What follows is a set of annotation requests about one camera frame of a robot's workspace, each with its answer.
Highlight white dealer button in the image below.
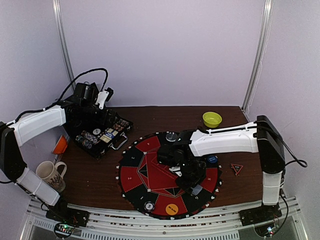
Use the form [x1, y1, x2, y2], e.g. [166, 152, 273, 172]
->
[93, 128, 101, 135]

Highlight middle row poker chips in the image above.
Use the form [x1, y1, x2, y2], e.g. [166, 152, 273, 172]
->
[81, 130, 100, 145]

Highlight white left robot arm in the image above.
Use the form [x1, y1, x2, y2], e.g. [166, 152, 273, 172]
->
[0, 83, 114, 222]

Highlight aluminium corner post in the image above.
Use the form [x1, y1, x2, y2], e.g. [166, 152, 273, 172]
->
[52, 0, 74, 82]
[242, 0, 274, 116]

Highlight blue texas holdem card box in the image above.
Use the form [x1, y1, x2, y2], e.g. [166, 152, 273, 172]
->
[99, 128, 119, 143]

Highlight right aluminium corner post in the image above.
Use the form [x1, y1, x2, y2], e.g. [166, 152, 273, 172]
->
[242, 0, 274, 116]

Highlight white ceramic mug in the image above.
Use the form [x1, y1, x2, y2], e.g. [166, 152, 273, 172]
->
[35, 161, 67, 193]

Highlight black poker chip case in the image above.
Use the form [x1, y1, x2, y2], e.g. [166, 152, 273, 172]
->
[53, 81, 134, 161]

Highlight top row poker chips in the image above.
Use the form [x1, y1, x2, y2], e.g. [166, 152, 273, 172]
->
[111, 118, 131, 132]

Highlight row poker chips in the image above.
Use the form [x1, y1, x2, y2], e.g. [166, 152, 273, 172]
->
[111, 118, 131, 132]
[75, 135, 94, 150]
[81, 130, 100, 145]

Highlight left aluminium corner post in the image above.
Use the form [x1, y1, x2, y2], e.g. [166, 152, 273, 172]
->
[52, 0, 74, 82]

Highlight green plastic bowl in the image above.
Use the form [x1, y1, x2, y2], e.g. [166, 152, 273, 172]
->
[202, 111, 223, 129]

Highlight bottom row poker chips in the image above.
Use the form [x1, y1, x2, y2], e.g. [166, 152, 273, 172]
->
[75, 135, 94, 150]

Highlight black poker chip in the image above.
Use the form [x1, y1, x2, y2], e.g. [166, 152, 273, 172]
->
[143, 201, 155, 212]

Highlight grey playing card deck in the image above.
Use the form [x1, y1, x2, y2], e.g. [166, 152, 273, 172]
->
[191, 184, 203, 196]

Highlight red black triangle token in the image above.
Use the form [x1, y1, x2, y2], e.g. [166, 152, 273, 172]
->
[230, 163, 244, 176]

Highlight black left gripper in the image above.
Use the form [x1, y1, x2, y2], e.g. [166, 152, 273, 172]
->
[81, 101, 120, 127]

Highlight blue small blind button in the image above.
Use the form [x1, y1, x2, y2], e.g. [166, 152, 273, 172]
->
[206, 155, 218, 164]

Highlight orange plastic bowl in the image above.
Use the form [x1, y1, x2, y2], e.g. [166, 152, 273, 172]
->
[52, 135, 68, 155]

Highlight orange big blind button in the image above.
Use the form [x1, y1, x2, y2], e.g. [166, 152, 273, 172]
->
[165, 203, 179, 216]

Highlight aluminium front rail frame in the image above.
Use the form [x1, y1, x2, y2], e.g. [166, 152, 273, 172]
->
[19, 196, 308, 240]

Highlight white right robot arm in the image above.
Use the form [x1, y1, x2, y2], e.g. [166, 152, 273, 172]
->
[157, 115, 285, 221]

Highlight round red black poker mat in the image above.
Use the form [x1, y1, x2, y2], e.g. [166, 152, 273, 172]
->
[116, 132, 223, 220]

